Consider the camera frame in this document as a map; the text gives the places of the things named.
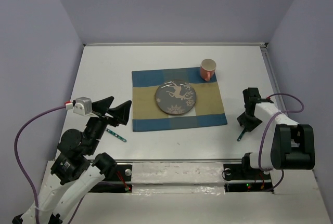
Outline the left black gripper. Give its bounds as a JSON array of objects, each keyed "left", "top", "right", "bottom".
[{"left": 86, "top": 95, "right": 133, "bottom": 153}]

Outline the blue beige placemat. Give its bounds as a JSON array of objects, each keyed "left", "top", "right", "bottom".
[{"left": 132, "top": 67, "right": 227, "bottom": 132}]

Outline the grey patterned plate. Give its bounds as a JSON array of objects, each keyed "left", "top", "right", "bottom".
[{"left": 155, "top": 80, "right": 197, "bottom": 115}]

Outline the pink cup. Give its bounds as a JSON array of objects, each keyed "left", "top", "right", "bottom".
[{"left": 200, "top": 59, "right": 216, "bottom": 82}]

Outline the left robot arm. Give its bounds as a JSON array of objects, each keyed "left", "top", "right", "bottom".
[{"left": 12, "top": 96, "right": 132, "bottom": 223}]

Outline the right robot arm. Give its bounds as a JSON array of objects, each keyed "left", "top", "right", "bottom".
[{"left": 237, "top": 87, "right": 315, "bottom": 178}]

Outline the spoon with green handle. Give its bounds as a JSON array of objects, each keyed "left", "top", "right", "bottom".
[{"left": 237, "top": 128, "right": 247, "bottom": 141}]

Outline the fork with green handle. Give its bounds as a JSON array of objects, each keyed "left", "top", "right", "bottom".
[{"left": 106, "top": 128, "right": 127, "bottom": 142}]

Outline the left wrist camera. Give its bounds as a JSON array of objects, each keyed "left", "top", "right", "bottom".
[{"left": 65, "top": 97, "right": 93, "bottom": 116}]

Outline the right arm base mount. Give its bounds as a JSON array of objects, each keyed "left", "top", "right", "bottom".
[{"left": 221, "top": 153, "right": 274, "bottom": 193}]

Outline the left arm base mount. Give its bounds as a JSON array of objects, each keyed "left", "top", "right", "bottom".
[{"left": 90, "top": 164, "right": 133, "bottom": 193}]

